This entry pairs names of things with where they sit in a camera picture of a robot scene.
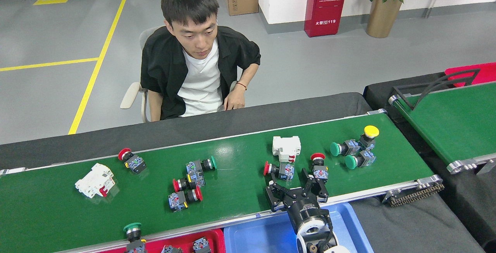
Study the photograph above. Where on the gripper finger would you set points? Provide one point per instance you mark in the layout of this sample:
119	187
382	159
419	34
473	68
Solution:
279	198
317	191

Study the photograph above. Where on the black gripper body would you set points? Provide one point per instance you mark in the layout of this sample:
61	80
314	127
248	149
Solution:
304	208

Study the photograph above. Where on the red mushroom button switch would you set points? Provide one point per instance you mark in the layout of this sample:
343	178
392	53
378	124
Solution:
317	157
135	164
177	201
195	180
286	171

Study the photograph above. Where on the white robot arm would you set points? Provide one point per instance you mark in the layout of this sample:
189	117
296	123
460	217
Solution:
310	230

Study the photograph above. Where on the person's left forearm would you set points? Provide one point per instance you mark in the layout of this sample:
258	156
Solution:
248	75

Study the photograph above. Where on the person's right forearm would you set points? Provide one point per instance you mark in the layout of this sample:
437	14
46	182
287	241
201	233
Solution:
155	107

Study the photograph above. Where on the person's left hand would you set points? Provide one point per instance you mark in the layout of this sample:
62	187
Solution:
235	98

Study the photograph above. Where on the blue plastic bin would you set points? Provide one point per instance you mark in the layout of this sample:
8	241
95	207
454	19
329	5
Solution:
255	233

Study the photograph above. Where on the red plastic bin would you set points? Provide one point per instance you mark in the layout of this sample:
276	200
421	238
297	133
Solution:
480	73
186	241

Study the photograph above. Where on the person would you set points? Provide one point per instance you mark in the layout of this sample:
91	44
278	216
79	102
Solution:
201	82

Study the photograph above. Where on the black cloth table cover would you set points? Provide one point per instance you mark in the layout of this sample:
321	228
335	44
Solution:
469	195
77	144

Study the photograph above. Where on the grey office chair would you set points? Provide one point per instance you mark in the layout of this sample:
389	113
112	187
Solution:
130	96

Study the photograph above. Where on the red fire extinguisher cabinet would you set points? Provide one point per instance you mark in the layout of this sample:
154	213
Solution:
325	9

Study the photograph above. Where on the potted plant gold pot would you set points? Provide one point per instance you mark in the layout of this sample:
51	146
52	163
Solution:
383	12

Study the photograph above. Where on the white wall conduit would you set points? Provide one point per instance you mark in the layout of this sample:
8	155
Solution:
433	0

